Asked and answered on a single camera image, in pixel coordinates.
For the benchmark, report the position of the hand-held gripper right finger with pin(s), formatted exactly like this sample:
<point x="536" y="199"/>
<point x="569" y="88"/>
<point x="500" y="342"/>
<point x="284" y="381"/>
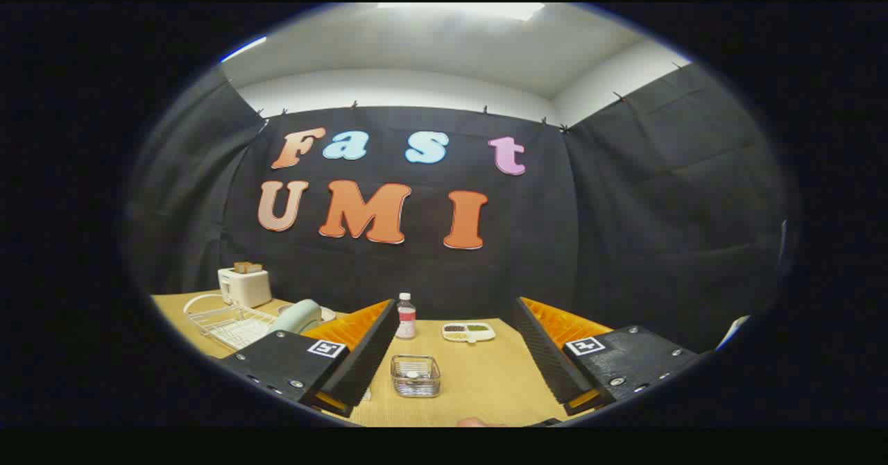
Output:
<point x="544" y="354"/>

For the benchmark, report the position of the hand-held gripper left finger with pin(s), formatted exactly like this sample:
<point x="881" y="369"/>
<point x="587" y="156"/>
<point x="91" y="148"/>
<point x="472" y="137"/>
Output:
<point x="368" y="354"/>

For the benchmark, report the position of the brown toast slice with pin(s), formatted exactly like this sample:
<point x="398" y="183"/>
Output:
<point x="248" y="267"/>

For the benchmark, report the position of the white divided dish with beans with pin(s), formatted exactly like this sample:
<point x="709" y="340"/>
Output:
<point x="469" y="332"/>

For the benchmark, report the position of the light green plate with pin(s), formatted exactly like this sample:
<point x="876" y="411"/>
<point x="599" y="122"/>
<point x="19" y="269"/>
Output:
<point x="297" y="318"/>

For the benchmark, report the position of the black backdrop cloth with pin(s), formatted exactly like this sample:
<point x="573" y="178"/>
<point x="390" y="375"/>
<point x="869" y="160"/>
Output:
<point x="624" y="229"/>

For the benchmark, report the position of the clear bottle with red label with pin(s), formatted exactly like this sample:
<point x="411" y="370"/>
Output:
<point x="406" y="320"/>

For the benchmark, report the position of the white toaster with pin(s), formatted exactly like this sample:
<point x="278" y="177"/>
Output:
<point x="244" y="288"/>

